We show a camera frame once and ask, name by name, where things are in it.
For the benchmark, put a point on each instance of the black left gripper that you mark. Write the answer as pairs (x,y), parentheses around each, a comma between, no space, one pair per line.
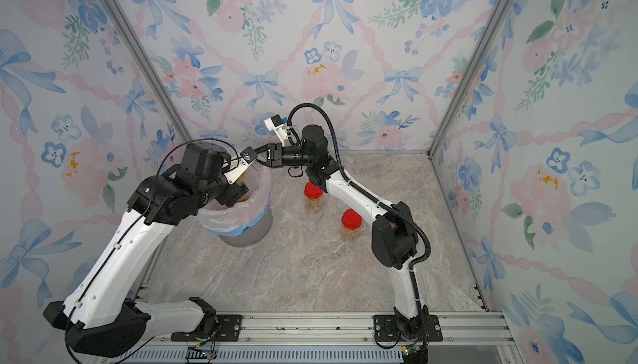
(236,195)

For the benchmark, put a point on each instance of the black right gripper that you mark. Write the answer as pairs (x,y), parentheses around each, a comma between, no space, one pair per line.
(262,150)

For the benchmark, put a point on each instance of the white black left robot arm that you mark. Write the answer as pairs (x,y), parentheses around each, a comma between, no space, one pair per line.
(98,318)

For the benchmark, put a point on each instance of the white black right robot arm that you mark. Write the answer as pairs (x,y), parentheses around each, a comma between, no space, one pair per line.
(397,242)

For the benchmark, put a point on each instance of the clear jar with peanuts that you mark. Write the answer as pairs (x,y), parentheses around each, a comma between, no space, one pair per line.
(314,205)
(350,234)

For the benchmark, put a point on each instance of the red jar lid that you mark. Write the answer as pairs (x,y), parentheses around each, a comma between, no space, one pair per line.
(313,192)
(351,220)

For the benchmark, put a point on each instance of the pink trash bag liner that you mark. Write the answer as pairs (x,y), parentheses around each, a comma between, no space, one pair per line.
(251,208)

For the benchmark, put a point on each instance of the metal mesh trash bin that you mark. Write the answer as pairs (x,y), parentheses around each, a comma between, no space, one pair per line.
(253,233)

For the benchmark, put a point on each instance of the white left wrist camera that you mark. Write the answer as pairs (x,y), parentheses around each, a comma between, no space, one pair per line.
(245,159)

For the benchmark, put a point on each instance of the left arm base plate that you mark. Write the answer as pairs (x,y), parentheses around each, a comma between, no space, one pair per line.
(219,328)

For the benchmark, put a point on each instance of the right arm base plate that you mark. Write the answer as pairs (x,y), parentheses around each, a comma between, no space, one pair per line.
(393,328)

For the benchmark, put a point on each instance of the aluminium corner post left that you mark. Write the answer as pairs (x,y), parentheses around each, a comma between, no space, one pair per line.
(143,61)

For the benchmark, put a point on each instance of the aluminium corner post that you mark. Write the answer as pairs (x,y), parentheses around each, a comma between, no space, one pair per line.
(143,61)
(477,58)

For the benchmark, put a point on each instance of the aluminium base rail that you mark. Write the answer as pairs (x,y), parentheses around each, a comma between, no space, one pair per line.
(455,337)

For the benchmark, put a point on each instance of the aluminium corner post right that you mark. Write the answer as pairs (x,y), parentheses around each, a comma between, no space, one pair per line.
(477,58)

